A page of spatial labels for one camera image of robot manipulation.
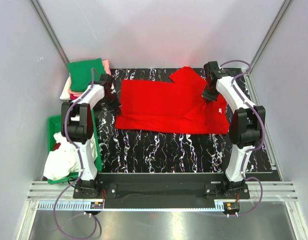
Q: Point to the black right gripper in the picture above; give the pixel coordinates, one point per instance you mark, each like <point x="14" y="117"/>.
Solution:
<point x="211" y="98"/>

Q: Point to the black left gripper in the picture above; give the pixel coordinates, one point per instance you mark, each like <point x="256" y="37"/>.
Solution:
<point x="115" y="108"/>

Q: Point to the red t-shirt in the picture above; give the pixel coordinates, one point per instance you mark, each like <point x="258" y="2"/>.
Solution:
<point x="171" y="107"/>

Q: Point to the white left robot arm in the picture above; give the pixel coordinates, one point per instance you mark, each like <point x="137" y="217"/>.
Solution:
<point x="77" y="121"/>

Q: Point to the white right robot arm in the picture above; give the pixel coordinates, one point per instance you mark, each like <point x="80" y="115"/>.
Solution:
<point x="246" y="131"/>

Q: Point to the folded magenta t-shirt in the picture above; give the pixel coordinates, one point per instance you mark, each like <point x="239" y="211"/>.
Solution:
<point x="74" y="96"/>

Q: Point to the folded salmon pink t-shirt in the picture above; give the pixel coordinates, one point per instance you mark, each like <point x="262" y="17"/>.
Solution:
<point x="106" y="65"/>

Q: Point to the folded green t-shirt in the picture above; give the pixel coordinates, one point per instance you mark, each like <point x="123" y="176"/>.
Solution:
<point x="81" y="74"/>

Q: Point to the folded white t-shirt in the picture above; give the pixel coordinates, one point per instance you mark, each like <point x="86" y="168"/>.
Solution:
<point x="66" y="92"/>

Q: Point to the dark red garment in bin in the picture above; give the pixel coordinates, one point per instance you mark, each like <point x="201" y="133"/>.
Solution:
<point x="56" y="146"/>

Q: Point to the crumpled white t-shirt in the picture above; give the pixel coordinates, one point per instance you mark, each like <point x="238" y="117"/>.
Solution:
<point x="66" y="159"/>

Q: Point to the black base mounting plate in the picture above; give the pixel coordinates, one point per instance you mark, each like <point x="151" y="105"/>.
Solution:
<point x="161" y="190"/>

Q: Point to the aluminium frame rail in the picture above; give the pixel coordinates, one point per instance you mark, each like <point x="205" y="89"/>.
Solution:
<point x="60" y="197"/>

